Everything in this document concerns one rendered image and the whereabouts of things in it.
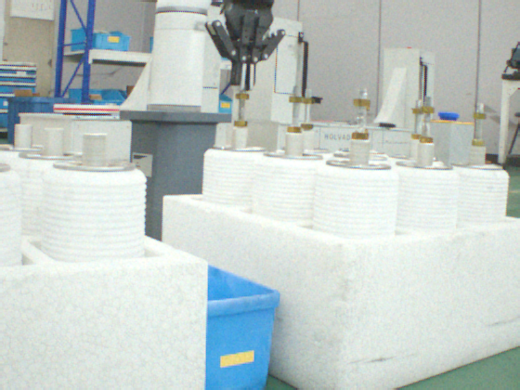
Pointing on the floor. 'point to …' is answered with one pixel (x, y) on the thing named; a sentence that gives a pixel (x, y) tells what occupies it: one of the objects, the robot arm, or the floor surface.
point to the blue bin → (238, 331)
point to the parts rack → (98, 51)
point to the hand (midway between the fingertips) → (242, 77)
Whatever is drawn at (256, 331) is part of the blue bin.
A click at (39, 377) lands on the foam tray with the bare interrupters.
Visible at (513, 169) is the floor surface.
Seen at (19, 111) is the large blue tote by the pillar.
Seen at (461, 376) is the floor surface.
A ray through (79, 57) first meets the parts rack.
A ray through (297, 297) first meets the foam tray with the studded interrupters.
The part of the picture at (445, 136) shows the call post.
